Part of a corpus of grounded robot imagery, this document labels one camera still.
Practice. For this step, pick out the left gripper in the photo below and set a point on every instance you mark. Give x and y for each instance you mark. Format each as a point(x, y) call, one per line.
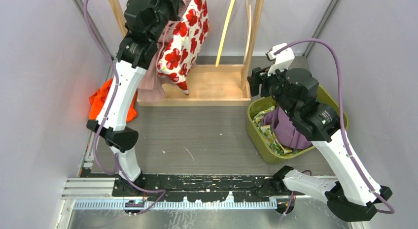
point(173, 4)

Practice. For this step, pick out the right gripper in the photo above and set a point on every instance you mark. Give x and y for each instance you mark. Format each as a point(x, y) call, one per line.
point(260, 76)

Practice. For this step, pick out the red floral garment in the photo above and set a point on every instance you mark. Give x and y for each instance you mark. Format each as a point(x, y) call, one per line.
point(182, 50)

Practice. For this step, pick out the purple skirt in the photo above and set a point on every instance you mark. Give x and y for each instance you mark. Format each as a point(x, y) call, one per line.
point(286, 134)

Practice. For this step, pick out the lemon print skirt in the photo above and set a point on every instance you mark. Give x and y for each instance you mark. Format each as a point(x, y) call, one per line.
point(269, 136)

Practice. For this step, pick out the yellow hanger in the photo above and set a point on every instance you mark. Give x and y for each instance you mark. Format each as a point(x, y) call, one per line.
point(224, 31)

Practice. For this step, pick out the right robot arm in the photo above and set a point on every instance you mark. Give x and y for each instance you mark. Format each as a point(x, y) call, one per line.
point(353, 196)

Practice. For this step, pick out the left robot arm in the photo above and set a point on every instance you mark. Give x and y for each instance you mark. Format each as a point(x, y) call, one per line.
point(145, 21)

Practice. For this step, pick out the beige wooden hanger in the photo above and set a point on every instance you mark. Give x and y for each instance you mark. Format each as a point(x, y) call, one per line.
point(248, 7)

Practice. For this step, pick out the wooden clothes rack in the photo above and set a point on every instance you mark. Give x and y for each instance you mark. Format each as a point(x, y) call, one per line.
point(225, 85)

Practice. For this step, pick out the pink dress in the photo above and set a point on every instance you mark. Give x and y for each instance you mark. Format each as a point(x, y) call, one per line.
point(150, 87)

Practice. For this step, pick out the orange cloth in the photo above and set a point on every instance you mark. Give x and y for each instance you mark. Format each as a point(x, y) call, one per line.
point(97, 101)

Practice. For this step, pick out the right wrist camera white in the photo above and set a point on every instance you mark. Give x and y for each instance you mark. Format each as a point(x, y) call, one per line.
point(281, 60)

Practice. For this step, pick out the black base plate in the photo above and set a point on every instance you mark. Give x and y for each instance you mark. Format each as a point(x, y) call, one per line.
point(201, 192)

